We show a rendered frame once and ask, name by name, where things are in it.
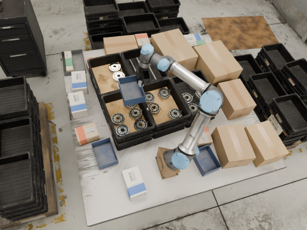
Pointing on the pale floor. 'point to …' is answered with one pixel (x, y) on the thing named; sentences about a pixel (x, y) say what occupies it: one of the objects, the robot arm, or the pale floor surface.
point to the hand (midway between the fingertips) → (141, 86)
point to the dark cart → (20, 39)
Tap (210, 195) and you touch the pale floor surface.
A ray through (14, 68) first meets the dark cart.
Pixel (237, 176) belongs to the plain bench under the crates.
